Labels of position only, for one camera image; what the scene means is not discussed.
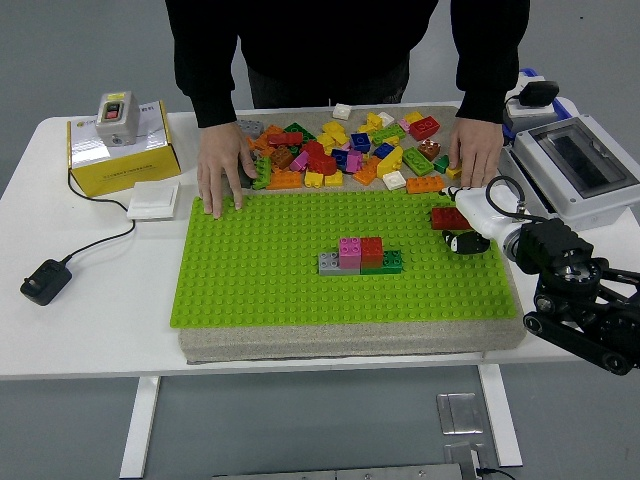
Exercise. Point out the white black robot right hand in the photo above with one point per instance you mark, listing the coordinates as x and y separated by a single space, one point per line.
480 210

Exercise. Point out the person's left hand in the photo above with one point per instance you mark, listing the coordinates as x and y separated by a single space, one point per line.
477 150

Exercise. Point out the person's right hand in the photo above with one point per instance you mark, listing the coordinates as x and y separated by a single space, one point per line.
220 160

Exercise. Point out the red two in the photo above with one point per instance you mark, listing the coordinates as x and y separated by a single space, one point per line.
445 218
371 252
285 139

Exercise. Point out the green studded baseplate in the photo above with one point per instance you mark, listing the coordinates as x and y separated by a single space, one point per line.
275 280

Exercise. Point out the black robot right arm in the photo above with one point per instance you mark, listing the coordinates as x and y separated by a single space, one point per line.
550 245

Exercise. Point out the person's right forearm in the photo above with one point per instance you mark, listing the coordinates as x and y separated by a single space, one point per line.
210 95

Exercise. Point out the person's left forearm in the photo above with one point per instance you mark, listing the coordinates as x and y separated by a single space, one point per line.
487 80

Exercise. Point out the grey brick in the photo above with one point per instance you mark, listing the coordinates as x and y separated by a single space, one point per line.
327 265
246 183

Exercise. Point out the orange brick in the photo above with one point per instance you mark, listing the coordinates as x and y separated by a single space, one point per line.
274 130
367 172
252 144

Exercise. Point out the green white brick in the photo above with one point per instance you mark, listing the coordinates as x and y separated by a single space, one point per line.
441 164

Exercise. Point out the grey two by four brick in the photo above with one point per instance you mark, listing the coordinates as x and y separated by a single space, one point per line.
252 129

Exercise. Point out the brown brick white studs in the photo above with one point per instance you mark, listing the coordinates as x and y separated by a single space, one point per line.
430 148

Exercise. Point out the orange two by four brick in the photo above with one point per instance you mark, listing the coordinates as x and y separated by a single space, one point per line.
425 184
285 180

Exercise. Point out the lime green two by four brick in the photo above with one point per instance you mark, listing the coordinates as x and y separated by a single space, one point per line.
417 161

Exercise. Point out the pink brick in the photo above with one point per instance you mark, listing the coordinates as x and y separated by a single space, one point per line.
300 161
354 161
404 125

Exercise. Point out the dark green brick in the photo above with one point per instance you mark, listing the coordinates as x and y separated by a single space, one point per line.
392 262
297 128

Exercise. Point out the yellow curved slope brick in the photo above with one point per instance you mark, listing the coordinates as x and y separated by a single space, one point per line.
390 164

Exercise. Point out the blue brick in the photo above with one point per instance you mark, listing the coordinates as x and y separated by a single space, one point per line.
360 142
384 150
341 157

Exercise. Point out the large red brick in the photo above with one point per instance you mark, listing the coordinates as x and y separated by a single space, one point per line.
322 162

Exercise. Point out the pink two by two brick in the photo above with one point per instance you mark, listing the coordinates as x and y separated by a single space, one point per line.
350 255

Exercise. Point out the black plug adapter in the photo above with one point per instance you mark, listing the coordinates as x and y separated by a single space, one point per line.
539 93

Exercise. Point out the white square tile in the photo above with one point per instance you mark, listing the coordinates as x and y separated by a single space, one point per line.
342 111
386 119
394 180

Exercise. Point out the yellow cardboard box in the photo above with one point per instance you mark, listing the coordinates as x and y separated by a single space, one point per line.
125 170

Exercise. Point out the person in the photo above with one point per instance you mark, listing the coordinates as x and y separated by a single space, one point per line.
325 40

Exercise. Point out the grey-brown foam mat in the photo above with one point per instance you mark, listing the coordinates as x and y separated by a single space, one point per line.
300 345

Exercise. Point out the metal floor plate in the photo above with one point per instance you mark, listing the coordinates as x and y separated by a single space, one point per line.
460 412
462 456

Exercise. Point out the white table leg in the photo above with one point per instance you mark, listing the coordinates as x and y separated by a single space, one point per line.
140 425
500 415

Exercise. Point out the black power adapter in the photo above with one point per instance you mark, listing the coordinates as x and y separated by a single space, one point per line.
45 282

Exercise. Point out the white wall switch panel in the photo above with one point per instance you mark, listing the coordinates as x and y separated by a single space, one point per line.
152 200

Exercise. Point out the grey push-button switch box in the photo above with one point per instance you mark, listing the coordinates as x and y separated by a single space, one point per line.
125 125

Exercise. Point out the grey electrical enclosure box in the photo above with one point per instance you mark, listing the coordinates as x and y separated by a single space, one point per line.
600 210

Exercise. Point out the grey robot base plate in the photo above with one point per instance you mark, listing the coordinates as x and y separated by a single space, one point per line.
350 473

